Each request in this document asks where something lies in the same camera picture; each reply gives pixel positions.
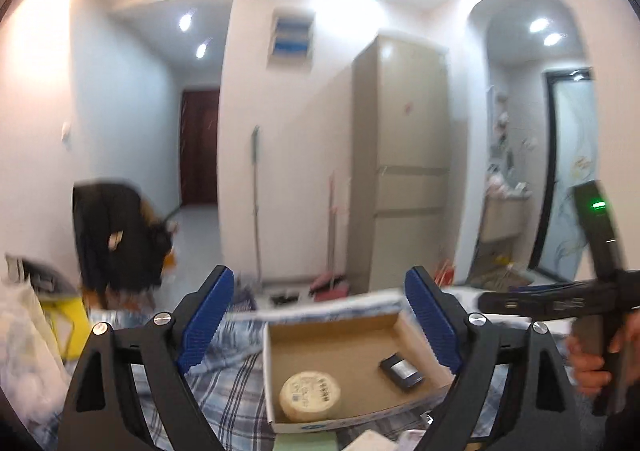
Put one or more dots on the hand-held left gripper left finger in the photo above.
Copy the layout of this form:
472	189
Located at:
210	316

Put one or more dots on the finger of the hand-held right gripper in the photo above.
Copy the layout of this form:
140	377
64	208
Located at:
530	305
545	287

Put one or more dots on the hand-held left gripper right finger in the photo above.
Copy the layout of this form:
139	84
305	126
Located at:
430	316

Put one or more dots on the cardboard box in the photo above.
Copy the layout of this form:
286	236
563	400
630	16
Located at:
340	351

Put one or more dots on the white battery-powered device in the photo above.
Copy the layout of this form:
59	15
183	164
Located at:
372	442

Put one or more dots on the person's right hand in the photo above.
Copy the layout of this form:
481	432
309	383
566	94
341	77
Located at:
590	371

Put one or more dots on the small black battery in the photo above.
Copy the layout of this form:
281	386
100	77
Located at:
401	371

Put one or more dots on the black-framed glass door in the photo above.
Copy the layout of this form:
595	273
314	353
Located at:
570	171

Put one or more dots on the sink cabinet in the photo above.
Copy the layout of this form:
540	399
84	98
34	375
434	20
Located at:
502	221

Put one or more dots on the blue plaid blanket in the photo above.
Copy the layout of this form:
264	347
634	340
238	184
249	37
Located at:
235	396

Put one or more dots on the red broom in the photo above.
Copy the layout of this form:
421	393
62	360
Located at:
332	276

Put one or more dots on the grey mop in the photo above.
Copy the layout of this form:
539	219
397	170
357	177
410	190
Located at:
256	211

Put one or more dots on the round yellow tin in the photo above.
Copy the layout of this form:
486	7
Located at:
311	396

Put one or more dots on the yellow box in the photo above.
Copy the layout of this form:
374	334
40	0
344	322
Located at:
67	323

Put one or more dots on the beige refrigerator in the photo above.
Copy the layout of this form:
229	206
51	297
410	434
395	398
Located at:
400	171

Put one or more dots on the brown wooden door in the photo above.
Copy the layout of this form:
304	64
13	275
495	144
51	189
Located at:
200	146

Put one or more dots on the white plastic bag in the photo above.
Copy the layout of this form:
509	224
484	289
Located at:
25	356

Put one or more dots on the recessed ceiling spotlight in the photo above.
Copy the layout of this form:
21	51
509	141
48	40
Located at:
201	50
185	21
552	38
539	24

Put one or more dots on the wall shelf with toiletries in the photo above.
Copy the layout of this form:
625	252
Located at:
500	131

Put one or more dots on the wall electrical panel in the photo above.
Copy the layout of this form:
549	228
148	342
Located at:
292	38

